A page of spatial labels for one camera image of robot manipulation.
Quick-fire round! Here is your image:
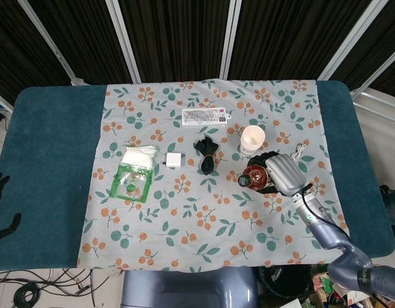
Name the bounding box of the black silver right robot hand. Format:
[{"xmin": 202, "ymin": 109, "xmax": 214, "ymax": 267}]
[{"xmin": 247, "ymin": 150, "xmax": 311, "ymax": 197}]

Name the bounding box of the brown tea bottle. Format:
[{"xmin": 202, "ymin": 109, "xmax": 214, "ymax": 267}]
[{"xmin": 237, "ymin": 163, "xmax": 271, "ymax": 193}]

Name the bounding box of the white paper cup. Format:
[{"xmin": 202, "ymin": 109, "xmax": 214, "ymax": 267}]
[{"xmin": 239, "ymin": 125, "xmax": 266, "ymax": 157}]

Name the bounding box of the teal table cover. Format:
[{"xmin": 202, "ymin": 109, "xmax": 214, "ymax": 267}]
[{"xmin": 0, "ymin": 79, "xmax": 395, "ymax": 270}]

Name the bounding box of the black tied sock bundle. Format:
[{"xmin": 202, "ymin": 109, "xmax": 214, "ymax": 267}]
[{"xmin": 193, "ymin": 135, "xmax": 220, "ymax": 176}]

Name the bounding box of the white printed flat package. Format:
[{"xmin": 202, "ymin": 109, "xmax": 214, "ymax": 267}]
[{"xmin": 181, "ymin": 107, "xmax": 230, "ymax": 126}]

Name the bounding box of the black waste bin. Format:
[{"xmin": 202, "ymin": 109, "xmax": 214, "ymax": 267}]
[{"xmin": 257, "ymin": 265, "xmax": 333, "ymax": 308}]

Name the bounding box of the floral tablecloth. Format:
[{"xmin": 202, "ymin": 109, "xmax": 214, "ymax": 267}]
[{"xmin": 76, "ymin": 78, "xmax": 355, "ymax": 273}]

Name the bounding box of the white cube charger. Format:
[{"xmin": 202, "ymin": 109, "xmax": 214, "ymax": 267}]
[{"xmin": 162, "ymin": 152, "xmax": 186, "ymax": 169}]

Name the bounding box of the dark blue seat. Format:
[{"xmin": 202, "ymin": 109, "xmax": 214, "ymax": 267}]
[{"xmin": 378, "ymin": 184, "xmax": 395, "ymax": 225}]

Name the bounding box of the green white plastic packet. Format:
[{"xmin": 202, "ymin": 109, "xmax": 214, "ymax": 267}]
[{"xmin": 110, "ymin": 144, "xmax": 159, "ymax": 203}]

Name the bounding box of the blue-grey robot torso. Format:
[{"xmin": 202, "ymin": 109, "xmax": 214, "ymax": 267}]
[{"xmin": 121, "ymin": 266, "xmax": 259, "ymax": 308}]

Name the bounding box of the white coiled usb cable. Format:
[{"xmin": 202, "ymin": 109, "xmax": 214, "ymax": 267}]
[{"xmin": 290, "ymin": 143, "xmax": 307, "ymax": 160}]

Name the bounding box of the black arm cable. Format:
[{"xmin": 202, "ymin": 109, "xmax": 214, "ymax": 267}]
[{"xmin": 298, "ymin": 182, "xmax": 352, "ymax": 241}]

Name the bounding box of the floor cable bunch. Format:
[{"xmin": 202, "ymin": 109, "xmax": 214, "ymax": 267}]
[{"xmin": 0, "ymin": 268, "xmax": 121, "ymax": 308}]

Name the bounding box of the white aluminium partition post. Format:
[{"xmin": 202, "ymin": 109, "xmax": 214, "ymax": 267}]
[
  {"xmin": 17, "ymin": 0, "xmax": 87, "ymax": 86},
  {"xmin": 316, "ymin": 0, "xmax": 383, "ymax": 81},
  {"xmin": 105, "ymin": 0, "xmax": 142, "ymax": 83},
  {"xmin": 219, "ymin": 0, "xmax": 243, "ymax": 80},
  {"xmin": 350, "ymin": 44, "xmax": 395, "ymax": 110}
]

